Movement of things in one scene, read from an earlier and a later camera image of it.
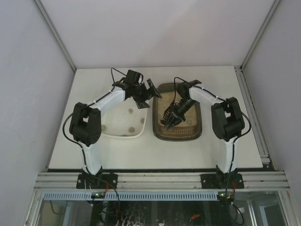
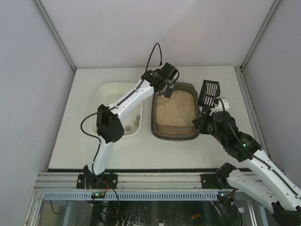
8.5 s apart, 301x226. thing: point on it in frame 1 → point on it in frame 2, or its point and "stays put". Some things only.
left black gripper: (146, 93) → (166, 92)
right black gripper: (173, 114) → (203, 121)
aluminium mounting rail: (161, 181) stays put
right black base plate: (229, 180) stays put
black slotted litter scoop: (166, 115) → (210, 90)
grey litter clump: (131, 129) → (136, 123)
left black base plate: (100, 181) stays put
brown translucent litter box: (190, 129) stays put
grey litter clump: (189, 122) stays put
